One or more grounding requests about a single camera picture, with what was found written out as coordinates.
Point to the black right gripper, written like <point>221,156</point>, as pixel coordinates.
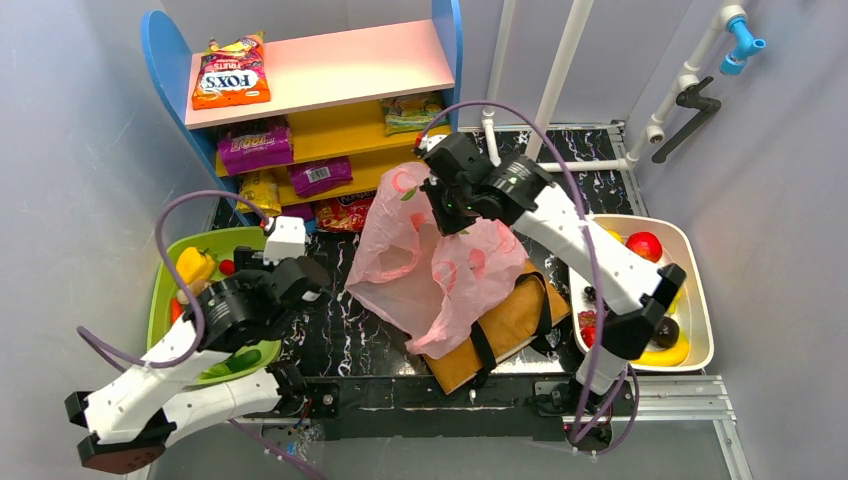
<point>439,206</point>

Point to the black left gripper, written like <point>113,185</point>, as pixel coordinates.
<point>245,263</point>

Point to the pink plastic grocery bag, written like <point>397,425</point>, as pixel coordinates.
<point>430,286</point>

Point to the brown Trader Joe's tote bag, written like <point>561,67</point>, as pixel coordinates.
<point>528,314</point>

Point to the yellow lemon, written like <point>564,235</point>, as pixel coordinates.
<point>615,235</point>

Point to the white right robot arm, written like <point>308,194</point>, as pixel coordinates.
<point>634,291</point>

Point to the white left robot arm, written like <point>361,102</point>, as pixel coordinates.
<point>149,407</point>

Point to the bottom magenta snack bag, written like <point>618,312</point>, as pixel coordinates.
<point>303,210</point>

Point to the green yellow snack bag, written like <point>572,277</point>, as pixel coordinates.
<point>410,113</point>

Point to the red Kopiko snack bag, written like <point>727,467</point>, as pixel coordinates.
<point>343,214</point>

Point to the magenta Toor snack bag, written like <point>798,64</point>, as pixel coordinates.
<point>254,145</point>

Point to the orange Fox's candy bag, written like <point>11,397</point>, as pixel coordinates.
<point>232,75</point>

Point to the red chili pepper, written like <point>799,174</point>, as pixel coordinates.
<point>226,267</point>

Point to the green vegetable tray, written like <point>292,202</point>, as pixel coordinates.
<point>221,245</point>

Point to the green cucumber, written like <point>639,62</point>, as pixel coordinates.
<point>237,363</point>

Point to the brown mushroom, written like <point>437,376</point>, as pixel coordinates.
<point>194,288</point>

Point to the yellow bell pepper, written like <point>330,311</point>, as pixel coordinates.
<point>194,264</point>

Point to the small magenta snack packet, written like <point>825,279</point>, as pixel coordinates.
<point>312,178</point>

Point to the orange carrot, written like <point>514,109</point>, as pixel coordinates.
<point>176,310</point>

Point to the blue pink yellow shelf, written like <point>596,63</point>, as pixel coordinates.
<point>327,86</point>

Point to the red apple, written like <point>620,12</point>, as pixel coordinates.
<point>646,245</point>

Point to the red strawberry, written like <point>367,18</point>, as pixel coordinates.
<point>588,335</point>

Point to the yellow banana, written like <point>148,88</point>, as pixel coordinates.
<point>669,357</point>
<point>675,302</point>

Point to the dark avocado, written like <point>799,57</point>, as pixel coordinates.
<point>667,333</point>

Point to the white fruit tray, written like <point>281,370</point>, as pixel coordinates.
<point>692,312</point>

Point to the blue pipe fitting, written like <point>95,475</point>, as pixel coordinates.
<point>747,45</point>

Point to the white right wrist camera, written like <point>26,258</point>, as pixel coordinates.
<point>428,142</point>

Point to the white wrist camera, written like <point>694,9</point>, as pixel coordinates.
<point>285,238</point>
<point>428,142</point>

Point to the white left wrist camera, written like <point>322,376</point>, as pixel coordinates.
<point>285,238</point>

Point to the white PVC pipe frame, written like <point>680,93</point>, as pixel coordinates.
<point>685,91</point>

